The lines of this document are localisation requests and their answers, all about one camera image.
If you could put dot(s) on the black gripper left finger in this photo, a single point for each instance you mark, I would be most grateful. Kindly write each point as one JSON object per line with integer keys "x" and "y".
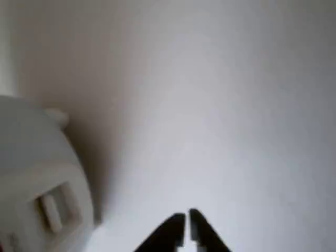
{"x": 165, "y": 233}

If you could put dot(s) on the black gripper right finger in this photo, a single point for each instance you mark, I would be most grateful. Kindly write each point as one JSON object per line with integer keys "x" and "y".
{"x": 207, "y": 233}

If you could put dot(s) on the white rice cooker body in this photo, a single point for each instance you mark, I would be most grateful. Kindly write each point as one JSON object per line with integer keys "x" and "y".
{"x": 31, "y": 157}

